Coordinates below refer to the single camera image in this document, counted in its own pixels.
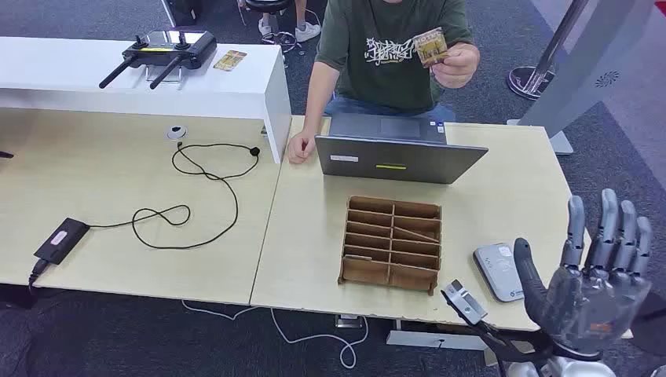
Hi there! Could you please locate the black power adapter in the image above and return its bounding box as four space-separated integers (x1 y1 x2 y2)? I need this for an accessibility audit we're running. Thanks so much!
33 217 90 266

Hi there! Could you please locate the brown cardboard slot organizer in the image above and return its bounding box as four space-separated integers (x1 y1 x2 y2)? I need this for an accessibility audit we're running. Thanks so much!
338 195 443 297

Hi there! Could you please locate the white desk foot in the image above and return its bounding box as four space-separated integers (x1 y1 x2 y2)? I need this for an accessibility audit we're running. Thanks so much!
386 330 488 350

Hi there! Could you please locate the black stool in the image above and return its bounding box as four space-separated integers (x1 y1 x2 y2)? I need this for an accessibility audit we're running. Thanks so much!
244 0 306 56

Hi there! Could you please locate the black remote controller with antennas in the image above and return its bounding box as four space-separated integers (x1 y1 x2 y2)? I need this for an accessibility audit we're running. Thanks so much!
98 29 218 90

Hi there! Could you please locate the black power cord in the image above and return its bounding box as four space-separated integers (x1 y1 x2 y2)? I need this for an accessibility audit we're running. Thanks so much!
27 258 50 292

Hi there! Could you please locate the metal wire controller stand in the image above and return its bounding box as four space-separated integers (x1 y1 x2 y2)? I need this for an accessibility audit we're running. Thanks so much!
145 64 183 84

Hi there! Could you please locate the black round base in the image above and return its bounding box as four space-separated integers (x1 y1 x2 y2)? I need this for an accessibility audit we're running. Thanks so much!
631 291 666 357

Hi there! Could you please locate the person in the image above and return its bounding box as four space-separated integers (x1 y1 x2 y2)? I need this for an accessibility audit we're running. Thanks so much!
287 0 481 165
236 0 322 44

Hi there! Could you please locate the white cable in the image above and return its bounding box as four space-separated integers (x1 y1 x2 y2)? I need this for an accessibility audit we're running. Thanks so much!
181 300 369 369

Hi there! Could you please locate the person's left hand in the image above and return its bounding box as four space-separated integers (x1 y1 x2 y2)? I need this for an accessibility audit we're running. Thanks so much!
431 42 481 90

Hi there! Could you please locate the grey laptop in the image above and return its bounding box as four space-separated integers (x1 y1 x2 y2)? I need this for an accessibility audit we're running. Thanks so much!
314 112 489 185

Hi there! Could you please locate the yellow printed ID card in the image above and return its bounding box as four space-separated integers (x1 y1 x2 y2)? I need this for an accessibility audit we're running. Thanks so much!
412 27 449 68

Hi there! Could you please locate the black equipment case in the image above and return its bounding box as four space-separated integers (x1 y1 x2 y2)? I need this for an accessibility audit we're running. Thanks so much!
161 0 204 28

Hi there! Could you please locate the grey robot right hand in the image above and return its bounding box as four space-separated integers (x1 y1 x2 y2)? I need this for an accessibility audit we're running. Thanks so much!
514 188 654 360

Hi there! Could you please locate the thin black cable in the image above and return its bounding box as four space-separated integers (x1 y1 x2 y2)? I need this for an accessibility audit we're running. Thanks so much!
86 141 262 251

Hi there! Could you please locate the person's right hand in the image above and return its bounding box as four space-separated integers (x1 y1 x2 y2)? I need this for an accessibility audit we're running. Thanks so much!
287 130 317 165

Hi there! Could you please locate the pale grey card reader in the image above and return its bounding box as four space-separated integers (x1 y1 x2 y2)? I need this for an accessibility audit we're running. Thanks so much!
473 243 525 304

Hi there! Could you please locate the chrome stanchion post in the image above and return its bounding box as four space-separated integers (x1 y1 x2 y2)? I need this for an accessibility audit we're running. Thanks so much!
507 0 591 101

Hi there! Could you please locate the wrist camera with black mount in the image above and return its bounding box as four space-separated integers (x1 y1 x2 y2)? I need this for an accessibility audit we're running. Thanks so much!
441 279 555 365

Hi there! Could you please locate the grey kiosk stand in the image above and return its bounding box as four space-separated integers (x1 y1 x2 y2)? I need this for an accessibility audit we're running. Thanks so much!
507 0 666 156

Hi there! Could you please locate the white desk shelf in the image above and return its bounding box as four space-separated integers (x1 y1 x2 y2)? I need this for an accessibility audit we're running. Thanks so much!
0 36 292 165

